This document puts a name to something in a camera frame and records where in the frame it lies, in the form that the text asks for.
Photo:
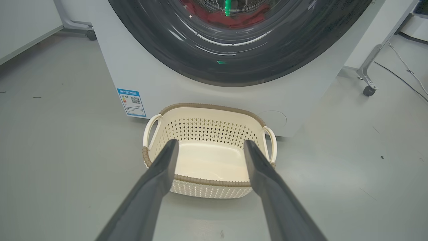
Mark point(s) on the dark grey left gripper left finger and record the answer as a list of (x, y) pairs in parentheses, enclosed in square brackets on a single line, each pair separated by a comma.
[(147, 201)]

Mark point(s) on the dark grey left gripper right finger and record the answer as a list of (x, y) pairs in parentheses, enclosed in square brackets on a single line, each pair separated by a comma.
[(277, 207)]

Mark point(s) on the dark round washing machine door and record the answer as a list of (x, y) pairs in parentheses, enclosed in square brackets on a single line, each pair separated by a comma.
[(267, 60)]

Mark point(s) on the red garment with white stripes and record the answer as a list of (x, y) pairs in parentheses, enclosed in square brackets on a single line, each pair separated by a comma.
[(207, 15)]

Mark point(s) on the cream perforated laundry basket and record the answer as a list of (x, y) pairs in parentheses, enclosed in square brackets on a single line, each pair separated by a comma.
[(207, 160)]

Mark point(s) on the white washing machine body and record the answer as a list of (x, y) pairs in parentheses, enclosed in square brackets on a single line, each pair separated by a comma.
[(140, 60)]

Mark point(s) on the blue energy label sticker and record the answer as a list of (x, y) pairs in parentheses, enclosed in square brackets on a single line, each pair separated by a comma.
[(132, 102)]

